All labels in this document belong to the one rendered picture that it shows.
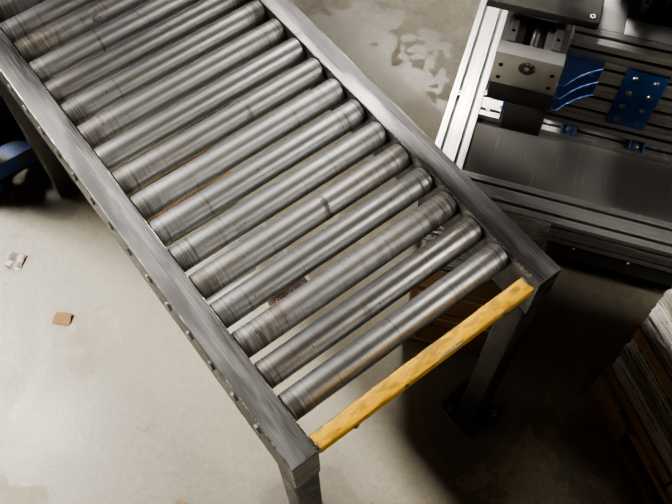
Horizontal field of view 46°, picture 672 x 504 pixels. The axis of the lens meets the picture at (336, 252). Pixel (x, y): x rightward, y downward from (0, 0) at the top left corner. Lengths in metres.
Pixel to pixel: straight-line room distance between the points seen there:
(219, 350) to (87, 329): 1.01
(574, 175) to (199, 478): 1.24
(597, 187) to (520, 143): 0.23
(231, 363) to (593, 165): 1.29
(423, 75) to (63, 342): 1.36
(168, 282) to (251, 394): 0.24
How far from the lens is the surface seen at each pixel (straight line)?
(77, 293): 2.31
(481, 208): 1.40
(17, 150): 2.46
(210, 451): 2.07
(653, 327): 1.76
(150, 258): 1.37
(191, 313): 1.31
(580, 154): 2.26
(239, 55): 1.62
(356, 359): 1.26
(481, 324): 1.28
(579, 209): 2.14
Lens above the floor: 1.98
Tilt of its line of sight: 61 degrees down
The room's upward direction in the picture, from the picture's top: 1 degrees counter-clockwise
